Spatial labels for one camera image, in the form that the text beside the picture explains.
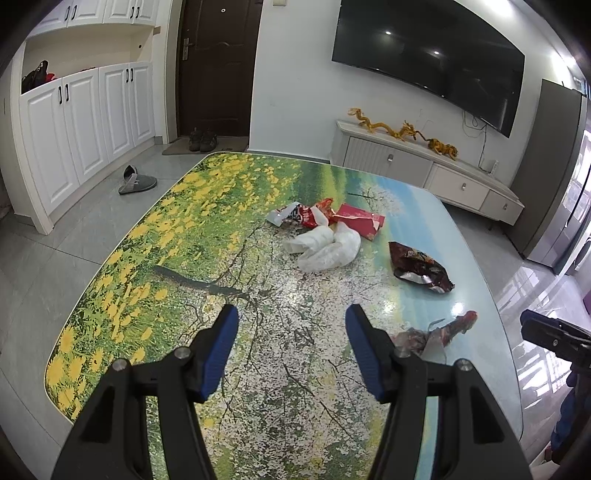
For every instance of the red packet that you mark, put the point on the red packet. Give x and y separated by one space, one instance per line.
358 220

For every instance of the silver red torn wrapper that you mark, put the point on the silver red torn wrapper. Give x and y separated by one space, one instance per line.
443 334

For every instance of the grey refrigerator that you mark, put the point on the grey refrigerator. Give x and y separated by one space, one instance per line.
563 221

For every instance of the dark shoe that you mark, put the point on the dark shoe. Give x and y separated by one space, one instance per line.
208 141
195 141

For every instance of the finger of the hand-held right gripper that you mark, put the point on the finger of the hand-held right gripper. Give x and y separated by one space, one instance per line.
558 337

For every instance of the white television cabinet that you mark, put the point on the white television cabinet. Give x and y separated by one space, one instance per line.
457 184

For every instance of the grey slipper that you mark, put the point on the grey slipper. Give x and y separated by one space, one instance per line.
141 185
130 173

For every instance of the golden dragon figure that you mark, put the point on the golden dragon figure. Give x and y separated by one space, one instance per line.
408 131
369 122

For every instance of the grey tall panel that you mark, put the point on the grey tall panel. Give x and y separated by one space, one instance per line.
549 161

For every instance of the red snack wrapper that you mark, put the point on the red snack wrapper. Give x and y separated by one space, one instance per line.
307 213

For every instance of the white storage cabinet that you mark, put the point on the white storage cabinet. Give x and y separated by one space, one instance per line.
78 138

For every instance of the dark brown door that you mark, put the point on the dark brown door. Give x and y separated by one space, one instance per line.
217 69

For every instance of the golden tiger figure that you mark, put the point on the golden tiger figure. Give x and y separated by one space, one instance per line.
443 147

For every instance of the white plastic bag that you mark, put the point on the white plastic bag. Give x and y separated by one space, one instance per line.
328 251

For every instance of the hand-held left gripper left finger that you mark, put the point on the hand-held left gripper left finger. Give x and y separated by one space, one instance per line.
221 350

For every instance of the white black printed wrapper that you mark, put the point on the white black printed wrapper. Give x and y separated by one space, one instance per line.
279 216

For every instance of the black wall television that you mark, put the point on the black wall television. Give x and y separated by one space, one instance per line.
429 46

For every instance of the white power strip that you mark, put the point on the white power strip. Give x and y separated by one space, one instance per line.
489 166

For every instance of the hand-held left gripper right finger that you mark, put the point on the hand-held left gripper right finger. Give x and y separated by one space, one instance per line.
364 355

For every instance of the black bag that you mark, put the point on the black bag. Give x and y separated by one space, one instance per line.
33 77

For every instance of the brown doormat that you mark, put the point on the brown doormat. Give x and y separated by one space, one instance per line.
231 148

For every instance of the dark brown snack bag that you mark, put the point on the dark brown snack bag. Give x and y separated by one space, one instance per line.
415 267

